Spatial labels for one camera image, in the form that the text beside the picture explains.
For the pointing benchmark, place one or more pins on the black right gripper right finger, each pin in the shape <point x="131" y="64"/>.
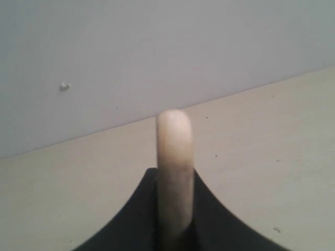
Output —
<point x="214" y="227"/>

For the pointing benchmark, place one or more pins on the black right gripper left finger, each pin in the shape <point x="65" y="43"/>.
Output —
<point x="134" y="227"/>

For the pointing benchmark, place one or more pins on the white paint brush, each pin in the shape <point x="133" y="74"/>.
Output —
<point x="175" y="179"/>

